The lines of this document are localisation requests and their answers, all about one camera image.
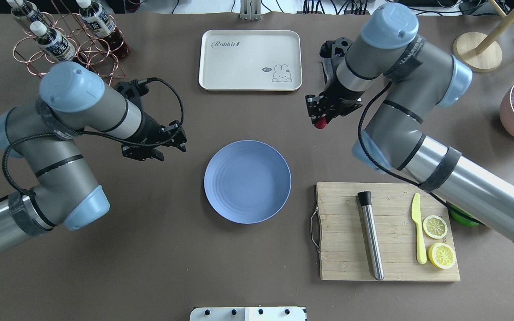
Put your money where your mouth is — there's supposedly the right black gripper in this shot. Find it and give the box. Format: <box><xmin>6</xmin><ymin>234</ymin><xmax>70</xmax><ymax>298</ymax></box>
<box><xmin>305</xmin><ymin>38</ymin><xmax>362</xmax><ymax>125</ymax></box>

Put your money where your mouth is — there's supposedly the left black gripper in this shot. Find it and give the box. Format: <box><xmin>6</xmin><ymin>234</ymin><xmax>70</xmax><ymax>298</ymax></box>
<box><xmin>114</xmin><ymin>78</ymin><xmax>187</xmax><ymax>162</ymax></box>

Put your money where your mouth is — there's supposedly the blue round plate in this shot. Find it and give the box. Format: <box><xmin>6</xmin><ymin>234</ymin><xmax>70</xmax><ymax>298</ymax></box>
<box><xmin>203</xmin><ymin>140</ymin><xmax>292</xmax><ymax>224</ymax></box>

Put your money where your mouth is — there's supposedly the red strawberry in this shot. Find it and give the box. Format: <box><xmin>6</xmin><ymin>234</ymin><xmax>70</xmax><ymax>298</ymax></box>
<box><xmin>314</xmin><ymin>117</ymin><xmax>327</xmax><ymax>129</ymax></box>

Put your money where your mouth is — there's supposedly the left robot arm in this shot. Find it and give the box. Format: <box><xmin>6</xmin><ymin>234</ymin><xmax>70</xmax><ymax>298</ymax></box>
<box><xmin>0</xmin><ymin>62</ymin><xmax>187</xmax><ymax>253</ymax></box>

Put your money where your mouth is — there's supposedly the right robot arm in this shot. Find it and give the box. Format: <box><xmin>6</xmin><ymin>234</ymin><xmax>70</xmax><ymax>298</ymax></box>
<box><xmin>306</xmin><ymin>3</ymin><xmax>514</xmax><ymax>242</ymax></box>

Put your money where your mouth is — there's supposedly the steel muddler black tip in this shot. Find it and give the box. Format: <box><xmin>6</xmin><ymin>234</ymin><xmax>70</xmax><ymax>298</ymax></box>
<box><xmin>357</xmin><ymin>191</ymin><xmax>385</xmax><ymax>281</ymax></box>

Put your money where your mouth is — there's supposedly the cream rabbit tray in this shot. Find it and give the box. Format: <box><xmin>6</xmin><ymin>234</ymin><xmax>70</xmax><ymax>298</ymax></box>
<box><xmin>198</xmin><ymin>30</ymin><xmax>303</xmax><ymax>91</ymax></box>

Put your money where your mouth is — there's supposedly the front dark drink bottle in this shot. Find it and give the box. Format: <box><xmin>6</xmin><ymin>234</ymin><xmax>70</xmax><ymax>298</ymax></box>
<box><xmin>30</xmin><ymin>21</ymin><xmax>77</xmax><ymax>62</ymax></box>

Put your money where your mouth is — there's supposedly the dark drink bottle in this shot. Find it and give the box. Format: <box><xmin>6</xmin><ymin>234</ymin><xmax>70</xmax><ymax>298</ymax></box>
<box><xmin>30</xmin><ymin>21</ymin><xmax>77</xmax><ymax>62</ymax></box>
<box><xmin>7</xmin><ymin>0</ymin><xmax>48</xmax><ymax>34</ymax></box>
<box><xmin>77</xmin><ymin>0</ymin><xmax>130</xmax><ymax>59</ymax></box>

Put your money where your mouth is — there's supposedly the right dark drink bottle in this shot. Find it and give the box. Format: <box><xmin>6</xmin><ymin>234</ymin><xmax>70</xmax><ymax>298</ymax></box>
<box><xmin>77</xmin><ymin>0</ymin><xmax>130</xmax><ymax>59</ymax></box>

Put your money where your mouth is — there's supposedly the wooden cutting board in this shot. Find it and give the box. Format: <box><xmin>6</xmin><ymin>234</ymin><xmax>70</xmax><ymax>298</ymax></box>
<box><xmin>316</xmin><ymin>181</ymin><xmax>460</xmax><ymax>282</ymax></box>

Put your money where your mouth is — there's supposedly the yellow plastic knife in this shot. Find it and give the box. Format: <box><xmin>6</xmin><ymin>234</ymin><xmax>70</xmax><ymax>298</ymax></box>
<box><xmin>410</xmin><ymin>193</ymin><xmax>427</xmax><ymax>264</ymax></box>

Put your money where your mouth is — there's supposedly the wooden cup stand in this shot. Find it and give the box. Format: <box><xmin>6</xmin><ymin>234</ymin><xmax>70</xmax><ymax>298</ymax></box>
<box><xmin>453</xmin><ymin>0</ymin><xmax>514</xmax><ymax>73</ymax></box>

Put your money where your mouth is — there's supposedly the upper lemon half slice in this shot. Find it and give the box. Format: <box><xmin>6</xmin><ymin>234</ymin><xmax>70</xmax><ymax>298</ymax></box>
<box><xmin>422</xmin><ymin>215</ymin><xmax>448</xmax><ymax>239</ymax></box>

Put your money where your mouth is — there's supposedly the lemon half slice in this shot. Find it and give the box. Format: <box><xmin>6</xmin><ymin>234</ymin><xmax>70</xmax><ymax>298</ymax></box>
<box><xmin>422</xmin><ymin>215</ymin><xmax>448</xmax><ymax>239</ymax></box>
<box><xmin>427</xmin><ymin>243</ymin><xmax>456</xmax><ymax>269</ymax></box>

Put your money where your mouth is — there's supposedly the green lime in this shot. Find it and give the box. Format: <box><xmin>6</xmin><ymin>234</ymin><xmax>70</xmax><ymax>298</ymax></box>
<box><xmin>447</xmin><ymin>202</ymin><xmax>482</xmax><ymax>227</ymax></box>

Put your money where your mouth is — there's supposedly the left dark drink bottle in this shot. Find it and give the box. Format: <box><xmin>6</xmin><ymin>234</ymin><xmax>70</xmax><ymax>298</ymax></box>
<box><xmin>7</xmin><ymin>0</ymin><xmax>48</xmax><ymax>34</ymax></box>

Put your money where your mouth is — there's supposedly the lower lemon half slice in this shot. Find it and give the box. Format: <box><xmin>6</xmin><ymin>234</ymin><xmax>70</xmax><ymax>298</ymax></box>
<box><xmin>427</xmin><ymin>243</ymin><xmax>456</xmax><ymax>269</ymax></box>

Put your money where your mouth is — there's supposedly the copper wire bottle rack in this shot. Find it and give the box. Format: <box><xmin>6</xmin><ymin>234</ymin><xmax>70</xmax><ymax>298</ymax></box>
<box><xmin>12</xmin><ymin>0</ymin><xmax>126</xmax><ymax>84</ymax></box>

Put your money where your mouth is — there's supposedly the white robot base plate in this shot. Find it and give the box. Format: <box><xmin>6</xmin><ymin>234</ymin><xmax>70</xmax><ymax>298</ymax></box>
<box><xmin>189</xmin><ymin>305</ymin><xmax>308</xmax><ymax>321</ymax></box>

